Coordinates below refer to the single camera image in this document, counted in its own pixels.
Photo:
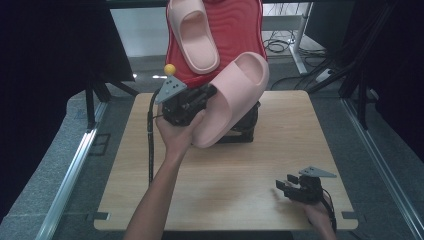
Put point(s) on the white power strip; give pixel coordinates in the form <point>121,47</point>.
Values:
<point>323,75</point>

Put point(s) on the pink slide slipper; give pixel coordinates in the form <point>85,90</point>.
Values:
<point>230,100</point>
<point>197,45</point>

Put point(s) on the black curtain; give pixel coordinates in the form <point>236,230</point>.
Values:
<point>43,83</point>

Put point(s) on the red and black shoe rack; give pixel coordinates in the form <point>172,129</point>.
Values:
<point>240,30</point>

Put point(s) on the white desk frame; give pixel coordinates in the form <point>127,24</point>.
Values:
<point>298,43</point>

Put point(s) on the person's right hand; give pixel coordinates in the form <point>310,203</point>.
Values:
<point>316,213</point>

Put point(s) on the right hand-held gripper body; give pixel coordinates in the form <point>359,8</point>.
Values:
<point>310,188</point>

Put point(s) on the person's left hand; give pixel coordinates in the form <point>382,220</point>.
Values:
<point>176,136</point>

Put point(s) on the black metal stand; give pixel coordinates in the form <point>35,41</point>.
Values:
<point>360,66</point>

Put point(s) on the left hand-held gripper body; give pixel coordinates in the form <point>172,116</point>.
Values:
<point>176,103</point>

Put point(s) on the aluminium floor rail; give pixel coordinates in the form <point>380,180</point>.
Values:
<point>383,170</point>
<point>71,173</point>

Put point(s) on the black tripod stand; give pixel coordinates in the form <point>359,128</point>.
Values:
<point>95,96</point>

